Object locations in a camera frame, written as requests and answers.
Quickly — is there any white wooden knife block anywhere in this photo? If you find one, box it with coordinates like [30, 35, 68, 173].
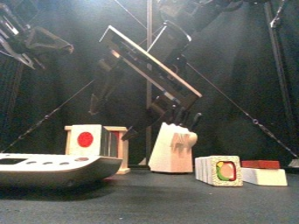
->
[147, 122, 196, 174]

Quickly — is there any white box with orange label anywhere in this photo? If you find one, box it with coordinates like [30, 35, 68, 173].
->
[63, 124, 131, 175]

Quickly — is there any toy sushi roll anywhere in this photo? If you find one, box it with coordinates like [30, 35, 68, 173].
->
[193, 155, 245, 188]

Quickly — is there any white kitchen scale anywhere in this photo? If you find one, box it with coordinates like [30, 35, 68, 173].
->
[0, 152, 124, 188]

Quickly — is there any red tuna nigiri toy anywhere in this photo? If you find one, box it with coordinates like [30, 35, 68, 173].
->
[239, 159, 289, 187]

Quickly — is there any black handled toy knife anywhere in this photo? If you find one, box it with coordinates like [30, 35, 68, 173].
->
[189, 112, 203, 133]
[173, 107, 192, 127]

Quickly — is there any grey post foot bracket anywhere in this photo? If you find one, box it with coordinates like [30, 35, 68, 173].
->
[137, 157, 152, 167]

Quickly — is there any thin brace cable with turnbuckle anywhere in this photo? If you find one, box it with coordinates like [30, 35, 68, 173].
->
[0, 79, 97, 154]
[113, 0, 299, 160]

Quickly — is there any vertical metal frame post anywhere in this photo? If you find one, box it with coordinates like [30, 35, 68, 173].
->
[144, 0, 155, 167]

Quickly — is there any slanted black frame pole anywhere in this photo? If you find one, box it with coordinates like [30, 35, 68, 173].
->
[263, 0, 299, 160]

